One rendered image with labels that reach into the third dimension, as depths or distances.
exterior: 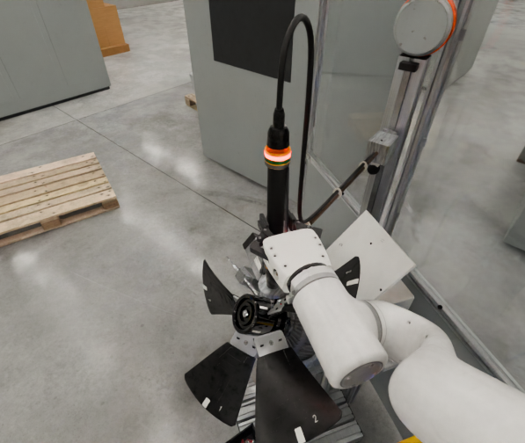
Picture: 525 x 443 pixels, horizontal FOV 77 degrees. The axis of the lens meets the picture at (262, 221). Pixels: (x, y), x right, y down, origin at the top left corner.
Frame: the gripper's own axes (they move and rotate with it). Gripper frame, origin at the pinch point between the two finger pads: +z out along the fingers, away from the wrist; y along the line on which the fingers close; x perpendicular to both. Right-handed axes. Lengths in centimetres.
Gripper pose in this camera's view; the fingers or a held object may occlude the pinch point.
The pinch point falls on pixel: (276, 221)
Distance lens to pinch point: 65.3
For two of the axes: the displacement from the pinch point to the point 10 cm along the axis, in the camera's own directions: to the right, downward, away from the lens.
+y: 9.5, -2.1, 2.4
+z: -3.2, -6.2, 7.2
